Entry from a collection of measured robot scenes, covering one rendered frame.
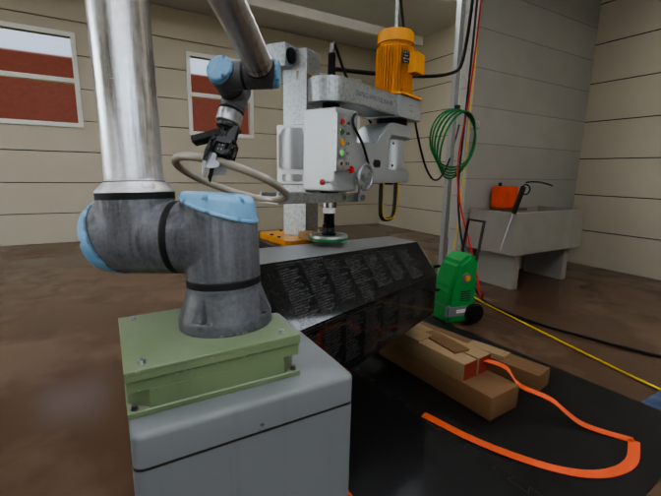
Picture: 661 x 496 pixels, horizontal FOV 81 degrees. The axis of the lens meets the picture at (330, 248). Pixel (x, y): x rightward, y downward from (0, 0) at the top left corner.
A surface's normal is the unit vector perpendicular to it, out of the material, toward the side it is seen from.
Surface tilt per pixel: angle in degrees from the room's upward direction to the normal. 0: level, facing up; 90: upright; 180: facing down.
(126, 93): 87
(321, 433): 90
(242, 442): 90
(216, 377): 90
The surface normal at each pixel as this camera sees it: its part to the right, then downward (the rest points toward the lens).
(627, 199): -0.87, 0.08
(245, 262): 0.73, 0.10
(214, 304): 0.03, -0.18
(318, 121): -0.61, 0.14
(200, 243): -0.10, 0.16
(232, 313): 0.37, -0.21
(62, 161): 0.50, 0.18
